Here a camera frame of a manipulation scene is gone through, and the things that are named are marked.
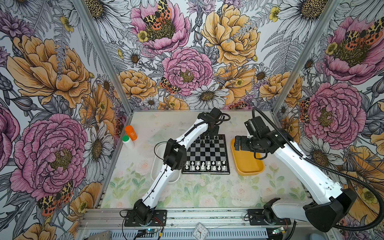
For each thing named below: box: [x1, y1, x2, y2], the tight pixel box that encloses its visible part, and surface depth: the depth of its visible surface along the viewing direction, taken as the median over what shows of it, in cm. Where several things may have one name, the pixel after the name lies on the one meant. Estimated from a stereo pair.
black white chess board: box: [182, 134, 230, 175], surface depth 96 cm
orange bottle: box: [125, 125, 138, 141], surface depth 101 cm
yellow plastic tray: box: [230, 138, 265, 176], surface depth 93 cm
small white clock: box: [192, 222, 209, 240], surface depth 70 cm
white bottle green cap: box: [122, 135, 135, 150], surface depth 96 cm
